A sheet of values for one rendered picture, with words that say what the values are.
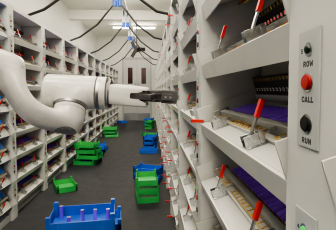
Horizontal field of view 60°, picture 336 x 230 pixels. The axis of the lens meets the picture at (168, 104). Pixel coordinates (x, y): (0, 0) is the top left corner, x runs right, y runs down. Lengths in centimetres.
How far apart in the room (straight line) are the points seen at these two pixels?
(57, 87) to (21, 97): 9
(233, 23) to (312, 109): 71
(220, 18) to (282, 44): 60
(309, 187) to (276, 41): 19
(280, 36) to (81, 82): 49
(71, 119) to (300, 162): 51
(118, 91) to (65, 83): 13
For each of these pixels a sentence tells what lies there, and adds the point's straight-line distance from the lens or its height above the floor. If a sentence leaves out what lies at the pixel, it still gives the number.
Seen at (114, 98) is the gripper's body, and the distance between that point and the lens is 72.
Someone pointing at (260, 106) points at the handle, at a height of 101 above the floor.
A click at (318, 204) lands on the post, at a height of 93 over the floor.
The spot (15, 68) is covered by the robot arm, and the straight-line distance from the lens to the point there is 73.
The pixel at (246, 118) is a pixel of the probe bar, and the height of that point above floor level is 97.
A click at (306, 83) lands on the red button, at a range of 33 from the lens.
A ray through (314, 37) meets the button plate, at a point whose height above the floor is 109.
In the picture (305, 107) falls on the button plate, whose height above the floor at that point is 102.
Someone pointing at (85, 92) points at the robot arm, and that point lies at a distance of 74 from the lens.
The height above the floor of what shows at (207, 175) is 76.
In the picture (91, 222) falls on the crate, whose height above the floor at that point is 45.
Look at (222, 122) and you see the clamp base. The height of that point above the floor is 95.
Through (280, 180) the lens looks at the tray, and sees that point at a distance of 41.
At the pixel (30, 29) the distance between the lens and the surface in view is 334.
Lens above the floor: 104
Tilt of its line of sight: 3 degrees down
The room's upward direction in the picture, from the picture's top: straight up
